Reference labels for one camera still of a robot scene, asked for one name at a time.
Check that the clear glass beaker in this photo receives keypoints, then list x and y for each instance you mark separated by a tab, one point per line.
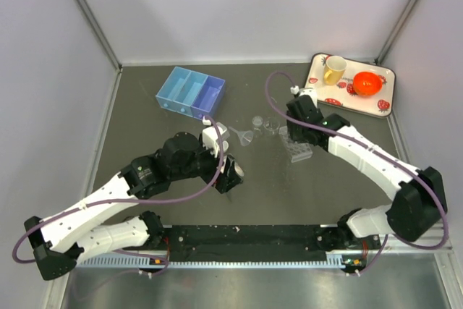
271	126

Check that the orange bowl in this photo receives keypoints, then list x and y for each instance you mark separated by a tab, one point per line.
367	83

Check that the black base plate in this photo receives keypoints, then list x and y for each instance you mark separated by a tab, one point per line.
257	243

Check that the clear test tube rack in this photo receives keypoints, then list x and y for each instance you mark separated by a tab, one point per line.
296	151

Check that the bag of cotton balls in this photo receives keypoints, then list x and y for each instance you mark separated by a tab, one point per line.
238	170

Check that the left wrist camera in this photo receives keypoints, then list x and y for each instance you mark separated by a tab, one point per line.
210	138

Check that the blue three-drawer organizer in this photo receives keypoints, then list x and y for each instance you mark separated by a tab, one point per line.
190	93

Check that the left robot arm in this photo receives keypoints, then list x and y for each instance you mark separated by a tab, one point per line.
62	241

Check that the clear plastic funnel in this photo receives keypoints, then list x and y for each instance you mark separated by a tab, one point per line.
245	137

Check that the strawberry pattern tray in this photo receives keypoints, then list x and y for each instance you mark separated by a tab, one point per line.
343	95

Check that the yellow mug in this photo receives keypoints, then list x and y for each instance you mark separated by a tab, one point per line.
334	69

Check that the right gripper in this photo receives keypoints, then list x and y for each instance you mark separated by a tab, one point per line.
292	131

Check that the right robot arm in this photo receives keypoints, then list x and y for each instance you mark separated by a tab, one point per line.
417	195

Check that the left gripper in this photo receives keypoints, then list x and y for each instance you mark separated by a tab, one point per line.
228	178

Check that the white cable duct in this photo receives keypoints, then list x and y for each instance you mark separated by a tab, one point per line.
115	260

